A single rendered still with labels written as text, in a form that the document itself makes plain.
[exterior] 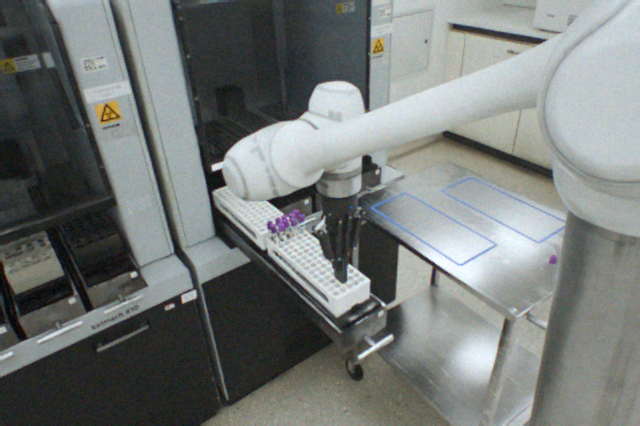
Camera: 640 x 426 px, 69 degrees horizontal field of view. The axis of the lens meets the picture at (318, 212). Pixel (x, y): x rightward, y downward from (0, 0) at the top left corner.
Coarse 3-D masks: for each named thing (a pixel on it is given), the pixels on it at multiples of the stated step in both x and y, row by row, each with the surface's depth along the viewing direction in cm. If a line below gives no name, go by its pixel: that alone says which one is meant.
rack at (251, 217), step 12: (216, 192) 142; (228, 192) 142; (216, 204) 143; (228, 204) 136; (240, 204) 136; (252, 204) 136; (264, 204) 136; (228, 216) 138; (240, 216) 130; (252, 216) 131; (264, 216) 131; (276, 216) 129; (240, 228) 133; (252, 228) 126; (264, 228) 125; (264, 240) 124
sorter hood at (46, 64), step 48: (0, 0) 95; (0, 48) 92; (48, 48) 97; (0, 96) 95; (48, 96) 100; (0, 144) 99; (48, 144) 104; (96, 144) 110; (0, 192) 102; (48, 192) 108; (96, 192) 115; (0, 240) 105
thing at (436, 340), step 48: (384, 192) 147; (432, 192) 145; (480, 192) 144; (432, 240) 125; (480, 240) 124; (528, 240) 123; (432, 288) 187; (480, 288) 108; (528, 288) 108; (384, 336) 168; (432, 336) 167; (480, 336) 166; (432, 384) 150; (480, 384) 149; (528, 384) 148
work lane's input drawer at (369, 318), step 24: (216, 216) 142; (240, 240) 132; (264, 264) 123; (288, 288) 116; (312, 312) 109; (360, 312) 104; (384, 312) 108; (336, 336) 103; (360, 336) 106; (360, 360) 102
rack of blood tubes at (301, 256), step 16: (288, 240) 120; (304, 240) 120; (272, 256) 122; (288, 256) 114; (304, 256) 115; (320, 256) 115; (304, 272) 109; (320, 272) 109; (352, 272) 109; (320, 288) 105; (336, 288) 104; (352, 288) 104; (368, 288) 106; (336, 304) 102; (352, 304) 105
